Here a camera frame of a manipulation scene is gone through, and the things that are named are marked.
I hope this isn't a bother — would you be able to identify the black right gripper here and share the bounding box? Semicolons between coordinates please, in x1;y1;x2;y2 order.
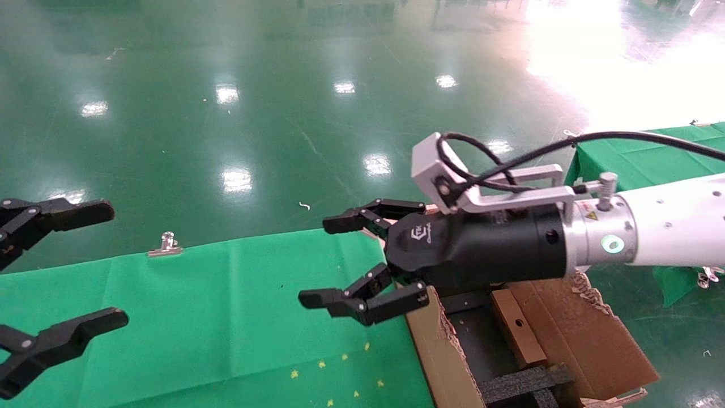
298;198;568;328

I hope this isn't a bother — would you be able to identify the black camera cable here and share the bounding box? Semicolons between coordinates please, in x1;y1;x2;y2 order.
436;131;725;194

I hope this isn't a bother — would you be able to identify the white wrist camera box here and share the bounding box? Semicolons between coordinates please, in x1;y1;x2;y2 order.
411;132;472;215

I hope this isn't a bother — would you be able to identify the green tablecloth on side table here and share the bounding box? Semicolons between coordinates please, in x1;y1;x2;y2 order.
565;122;725;309

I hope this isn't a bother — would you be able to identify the silver camera mount bracket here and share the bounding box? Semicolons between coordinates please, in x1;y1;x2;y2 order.
458;164;619;215

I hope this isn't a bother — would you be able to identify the large green tablecloth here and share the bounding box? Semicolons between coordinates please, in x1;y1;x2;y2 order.
0;226;434;408

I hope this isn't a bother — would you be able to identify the small cardboard box with hole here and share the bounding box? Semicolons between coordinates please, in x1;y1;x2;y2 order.
489;287;549;369

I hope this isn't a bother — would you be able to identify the large open cardboard carton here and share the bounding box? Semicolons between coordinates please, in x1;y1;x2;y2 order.
404;271;661;408

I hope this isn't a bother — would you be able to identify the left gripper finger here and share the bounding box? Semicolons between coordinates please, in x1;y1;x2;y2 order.
0;198;117;271
0;309;130;401

